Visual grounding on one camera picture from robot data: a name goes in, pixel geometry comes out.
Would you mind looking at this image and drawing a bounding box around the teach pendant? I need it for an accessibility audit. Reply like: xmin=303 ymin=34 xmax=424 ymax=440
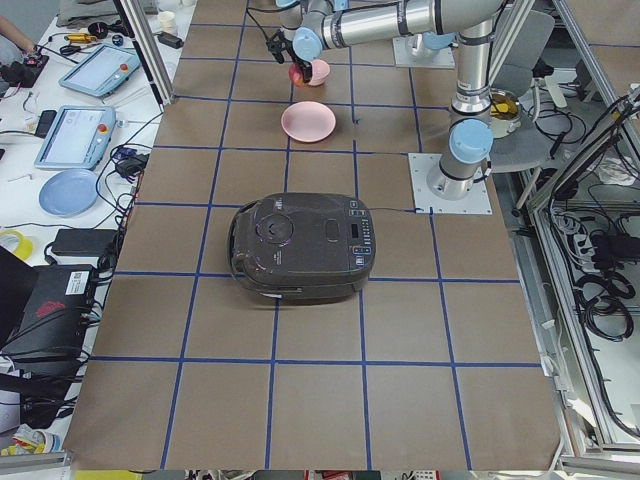
xmin=34 ymin=105 xmax=116 ymax=170
xmin=58 ymin=45 xmax=141 ymax=98

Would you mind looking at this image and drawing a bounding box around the black smartphone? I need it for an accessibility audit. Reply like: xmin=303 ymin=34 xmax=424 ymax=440
xmin=35 ymin=110 xmax=57 ymax=138

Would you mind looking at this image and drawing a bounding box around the pink bowl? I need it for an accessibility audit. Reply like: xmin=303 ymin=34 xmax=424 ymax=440
xmin=307 ymin=59 xmax=331 ymax=87

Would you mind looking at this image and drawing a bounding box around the black power adapter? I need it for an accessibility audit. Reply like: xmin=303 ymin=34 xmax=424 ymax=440
xmin=51 ymin=229 xmax=116 ymax=257

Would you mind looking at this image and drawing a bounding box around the black computer box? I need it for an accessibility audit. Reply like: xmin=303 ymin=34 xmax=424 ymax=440
xmin=1 ymin=264 xmax=98 ymax=361

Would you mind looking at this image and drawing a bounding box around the yellow tape roll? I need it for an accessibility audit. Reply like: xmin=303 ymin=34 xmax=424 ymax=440
xmin=0 ymin=229 xmax=34 ymax=261

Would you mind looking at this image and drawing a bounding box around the red apple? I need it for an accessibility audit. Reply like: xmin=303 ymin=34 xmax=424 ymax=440
xmin=288 ymin=64 xmax=306 ymax=87

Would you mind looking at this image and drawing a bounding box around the black rice cooker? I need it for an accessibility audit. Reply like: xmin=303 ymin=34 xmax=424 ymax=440
xmin=227 ymin=192 xmax=376 ymax=300

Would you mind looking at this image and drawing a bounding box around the far teach pendant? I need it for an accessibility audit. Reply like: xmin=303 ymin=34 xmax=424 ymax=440
xmin=58 ymin=45 xmax=141 ymax=98

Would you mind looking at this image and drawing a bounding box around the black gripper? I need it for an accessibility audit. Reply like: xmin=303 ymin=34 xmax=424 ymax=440
xmin=266 ymin=30 xmax=313 ymax=84

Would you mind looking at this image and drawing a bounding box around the blue plate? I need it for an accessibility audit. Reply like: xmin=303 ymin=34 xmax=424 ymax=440
xmin=38 ymin=168 xmax=98 ymax=217

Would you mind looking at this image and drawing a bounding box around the pink plate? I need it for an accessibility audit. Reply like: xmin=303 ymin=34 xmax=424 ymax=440
xmin=280 ymin=101 xmax=336 ymax=143

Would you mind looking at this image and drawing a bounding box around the metal bowl with yellow object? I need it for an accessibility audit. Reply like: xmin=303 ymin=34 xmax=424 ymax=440
xmin=489 ymin=89 xmax=521 ymax=139

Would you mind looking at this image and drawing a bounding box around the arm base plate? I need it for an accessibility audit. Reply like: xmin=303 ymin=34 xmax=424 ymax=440
xmin=393 ymin=32 xmax=456 ymax=70
xmin=408 ymin=153 xmax=492 ymax=215

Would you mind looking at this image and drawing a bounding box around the aluminium frame post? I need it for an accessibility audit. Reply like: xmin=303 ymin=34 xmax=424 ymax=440
xmin=114 ymin=0 xmax=174 ymax=106

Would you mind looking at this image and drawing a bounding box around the grey round stool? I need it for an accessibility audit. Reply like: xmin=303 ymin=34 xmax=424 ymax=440
xmin=489 ymin=115 xmax=550 ymax=174

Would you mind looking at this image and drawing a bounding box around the near teach pendant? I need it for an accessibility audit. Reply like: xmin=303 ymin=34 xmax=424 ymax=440
xmin=34 ymin=105 xmax=116 ymax=170

